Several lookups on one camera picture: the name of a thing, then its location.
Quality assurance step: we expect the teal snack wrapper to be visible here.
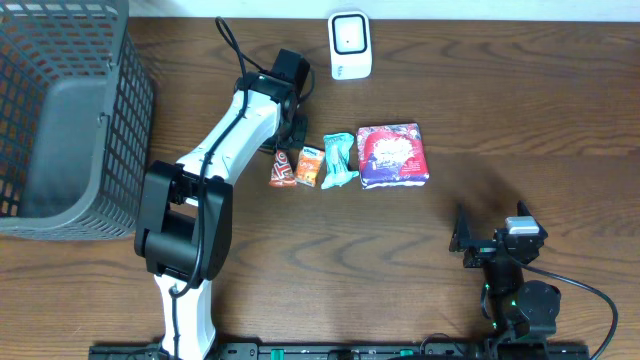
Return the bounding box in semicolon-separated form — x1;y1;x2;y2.
321;133;359;190

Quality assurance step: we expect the orange snack packet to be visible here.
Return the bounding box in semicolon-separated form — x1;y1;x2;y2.
294;146;325;187

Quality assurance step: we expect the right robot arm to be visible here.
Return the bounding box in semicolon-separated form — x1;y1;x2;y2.
449;202;561;360

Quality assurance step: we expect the pink purple tissue pack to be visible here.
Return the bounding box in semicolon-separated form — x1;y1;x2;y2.
356;123;430;189

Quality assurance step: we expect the white barcode scanner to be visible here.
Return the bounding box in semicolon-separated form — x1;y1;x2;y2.
327;11;373;81

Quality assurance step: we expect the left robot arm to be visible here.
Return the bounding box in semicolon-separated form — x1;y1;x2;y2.
134;70;312;359

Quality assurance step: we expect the grey plastic mesh basket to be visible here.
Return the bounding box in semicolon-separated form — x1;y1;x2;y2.
1;0;154;241

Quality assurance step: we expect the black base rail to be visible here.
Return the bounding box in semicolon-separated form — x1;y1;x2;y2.
88;341;591;360

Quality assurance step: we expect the red chocolate bar wrapper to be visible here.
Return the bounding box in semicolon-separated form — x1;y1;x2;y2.
269;150;297;188

